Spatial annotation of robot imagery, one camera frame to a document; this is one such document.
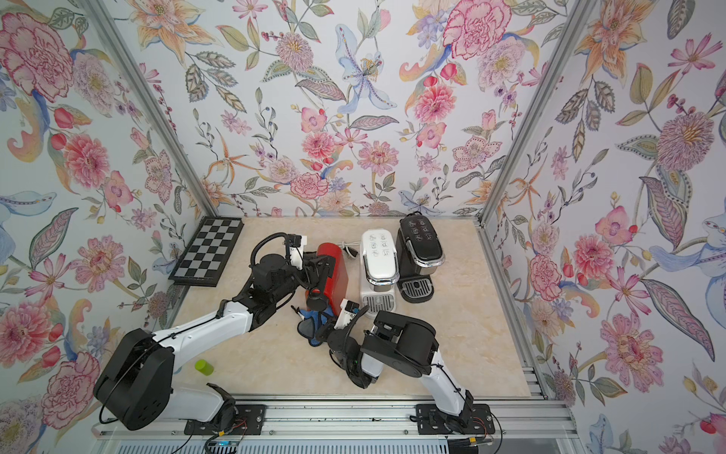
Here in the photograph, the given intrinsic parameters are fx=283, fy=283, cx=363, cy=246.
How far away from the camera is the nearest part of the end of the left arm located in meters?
0.75

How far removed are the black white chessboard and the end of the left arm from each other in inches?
18.1

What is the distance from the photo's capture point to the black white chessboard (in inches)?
39.7
